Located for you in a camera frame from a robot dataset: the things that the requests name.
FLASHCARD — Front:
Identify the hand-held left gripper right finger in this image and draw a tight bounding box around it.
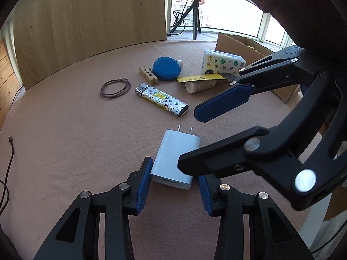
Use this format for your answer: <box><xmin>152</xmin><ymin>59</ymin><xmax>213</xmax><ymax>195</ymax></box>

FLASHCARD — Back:
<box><xmin>197</xmin><ymin>175</ymin><xmax>315</xmax><ymax>260</ymax></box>

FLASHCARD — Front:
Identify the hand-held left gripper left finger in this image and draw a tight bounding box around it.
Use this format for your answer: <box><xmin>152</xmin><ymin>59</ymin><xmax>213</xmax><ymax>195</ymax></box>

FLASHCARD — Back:
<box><xmin>33</xmin><ymin>156</ymin><xmax>154</xmax><ymax>260</ymax></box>

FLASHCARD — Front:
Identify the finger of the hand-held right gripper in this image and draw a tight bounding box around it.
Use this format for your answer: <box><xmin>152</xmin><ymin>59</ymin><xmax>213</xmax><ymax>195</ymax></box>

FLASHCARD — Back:
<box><xmin>177</xmin><ymin>70</ymin><xmax>347</xmax><ymax>212</ymax></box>
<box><xmin>193</xmin><ymin>46</ymin><xmax>320</xmax><ymax>123</ymax></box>

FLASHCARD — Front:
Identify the white charger plug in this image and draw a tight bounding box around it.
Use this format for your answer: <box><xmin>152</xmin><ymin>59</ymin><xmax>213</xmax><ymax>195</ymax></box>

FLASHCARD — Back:
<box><xmin>150</xmin><ymin>125</ymin><xmax>201</xmax><ymax>190</ymax></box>

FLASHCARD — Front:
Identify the cardboard box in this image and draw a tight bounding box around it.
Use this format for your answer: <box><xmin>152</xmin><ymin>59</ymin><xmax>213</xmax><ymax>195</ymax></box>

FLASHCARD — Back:
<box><xmin>215</xmin><ymin>32</ymin><xmax>303</xmax><ymax>103</ymax></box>

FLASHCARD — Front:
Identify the white patterned lighter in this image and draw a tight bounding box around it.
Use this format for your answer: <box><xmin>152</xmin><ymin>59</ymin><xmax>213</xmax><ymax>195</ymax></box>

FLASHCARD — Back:
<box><xmin>135</xmin><ymin>83</ymin><xmax>189</xmax><ymax>118</ymax></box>

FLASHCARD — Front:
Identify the purple hair tie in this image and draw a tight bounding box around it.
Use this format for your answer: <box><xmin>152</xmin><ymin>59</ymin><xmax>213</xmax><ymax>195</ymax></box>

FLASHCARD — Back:
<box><xmin>100</xmin><ymin>78</ymin><xmax>131</xmax><ymax>99</ymax></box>

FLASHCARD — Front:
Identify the small lip balm tube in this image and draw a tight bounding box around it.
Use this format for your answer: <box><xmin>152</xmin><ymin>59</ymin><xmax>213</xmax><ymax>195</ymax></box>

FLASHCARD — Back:
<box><xmin>185</xmin><ymin>79</ymin><xmax>217</xmax><ymax>94</ymax></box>

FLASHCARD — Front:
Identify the yellow ruler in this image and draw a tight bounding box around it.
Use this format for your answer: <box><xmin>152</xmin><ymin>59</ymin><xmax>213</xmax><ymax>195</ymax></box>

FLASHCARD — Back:
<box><xmin>177</xmin><ymin>73</ymin><xmax>239</xmax><ymax>83</ymax></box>

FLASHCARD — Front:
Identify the patterned tissue pack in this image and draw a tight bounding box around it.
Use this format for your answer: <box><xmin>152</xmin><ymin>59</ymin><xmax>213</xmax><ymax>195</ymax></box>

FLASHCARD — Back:
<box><xmin>201</xmin><ymin>49</ymin><xmax>247</xmax><ymax>77</ymax></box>

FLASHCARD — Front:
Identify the blue round case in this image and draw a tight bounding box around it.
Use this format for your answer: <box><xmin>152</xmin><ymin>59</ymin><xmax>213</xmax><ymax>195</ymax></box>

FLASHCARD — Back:
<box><xmin>152</xmin><ymin>57</ymin><xmax>184</xmax><ymax>82</ymax></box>

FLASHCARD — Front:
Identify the wooden clothespin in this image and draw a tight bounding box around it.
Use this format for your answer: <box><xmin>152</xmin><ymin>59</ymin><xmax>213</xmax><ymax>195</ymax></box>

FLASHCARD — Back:
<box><xmin>139</xmin><ymin>65</ymin><xmax>159</xmax><ymax>85</ymax></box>

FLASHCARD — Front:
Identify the black tripod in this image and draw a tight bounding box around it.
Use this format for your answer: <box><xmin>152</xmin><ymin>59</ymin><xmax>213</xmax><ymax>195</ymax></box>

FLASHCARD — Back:
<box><xmin>169</xmin><ymin>0</ymin><xmax>206</xmax><ymax>41</ymax></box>

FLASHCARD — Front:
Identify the large light oak board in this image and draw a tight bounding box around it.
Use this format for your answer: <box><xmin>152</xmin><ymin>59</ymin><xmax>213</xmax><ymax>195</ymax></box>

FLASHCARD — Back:
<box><xmin>13</xmin><ymin>0</ymin><xmax>167</xmax><ymax>90</ymax></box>

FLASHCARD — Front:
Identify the pine plank panel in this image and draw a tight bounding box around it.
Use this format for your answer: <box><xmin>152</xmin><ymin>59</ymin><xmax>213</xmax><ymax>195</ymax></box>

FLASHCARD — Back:
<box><xmin>0</xmin><ymin>38</ymin><xmax>22</xmax><ymax>130</ymax></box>

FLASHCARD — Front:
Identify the black ring light cable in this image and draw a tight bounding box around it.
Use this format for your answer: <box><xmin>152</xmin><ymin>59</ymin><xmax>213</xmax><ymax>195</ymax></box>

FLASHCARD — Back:
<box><xmin>172</xmin><ymin>0</ymin><xmax>190</xmax><ymax>36</ymax></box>

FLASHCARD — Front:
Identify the black usb cable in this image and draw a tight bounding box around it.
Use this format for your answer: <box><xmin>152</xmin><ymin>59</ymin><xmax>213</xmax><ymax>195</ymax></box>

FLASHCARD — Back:
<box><xmin>0</xmin><ymin>135</ymin><xmax>15</xmax><ymax>214</ymax></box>

